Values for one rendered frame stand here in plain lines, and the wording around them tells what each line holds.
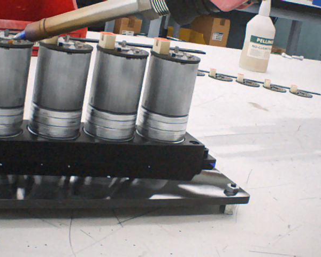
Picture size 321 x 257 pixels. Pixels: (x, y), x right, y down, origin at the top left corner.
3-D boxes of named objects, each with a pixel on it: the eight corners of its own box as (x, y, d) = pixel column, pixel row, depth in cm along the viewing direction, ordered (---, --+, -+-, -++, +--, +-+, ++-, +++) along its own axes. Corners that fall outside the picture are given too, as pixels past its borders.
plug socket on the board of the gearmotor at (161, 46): (173, 55, 29) (175, 42, 29) (157, 53, 29) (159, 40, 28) (166, 52, 30) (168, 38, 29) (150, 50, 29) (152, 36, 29)
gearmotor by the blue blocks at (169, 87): (189, 160, 30) (209, 60, 29) (144, 159, 29) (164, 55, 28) (167, 142, 32) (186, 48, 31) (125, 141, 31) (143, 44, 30)
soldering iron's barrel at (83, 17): (23, 53, 24) (170, 14, 22) (14, 16, 24) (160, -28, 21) (41, 50, 25) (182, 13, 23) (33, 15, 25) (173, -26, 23)
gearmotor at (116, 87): (138, 159, 29) (157, 54, 28) (90, 158, 28) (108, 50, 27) (119, 141, 31) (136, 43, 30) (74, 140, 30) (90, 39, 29)
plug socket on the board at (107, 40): (119, 50, 28) (121, 36, 28) (101, 48, 27) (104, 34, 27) (113, 46, 28) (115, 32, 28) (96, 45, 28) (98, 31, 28)
